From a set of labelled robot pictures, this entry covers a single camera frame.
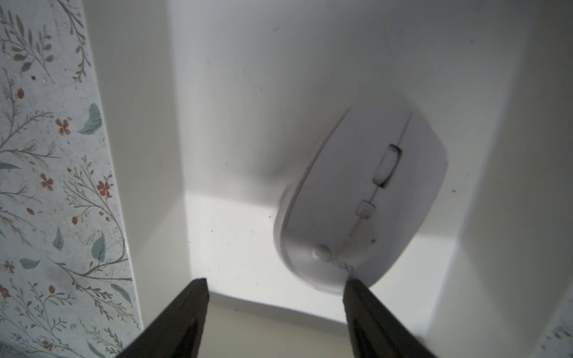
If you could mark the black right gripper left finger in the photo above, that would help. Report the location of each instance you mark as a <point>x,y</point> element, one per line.
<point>177,331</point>

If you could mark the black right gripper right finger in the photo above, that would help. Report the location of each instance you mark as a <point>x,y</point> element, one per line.
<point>374,331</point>

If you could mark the white mouse with logo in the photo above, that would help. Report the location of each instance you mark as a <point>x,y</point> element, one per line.
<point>362,198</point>

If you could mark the white storage tray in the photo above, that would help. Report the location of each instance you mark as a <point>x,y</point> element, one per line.
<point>213,110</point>

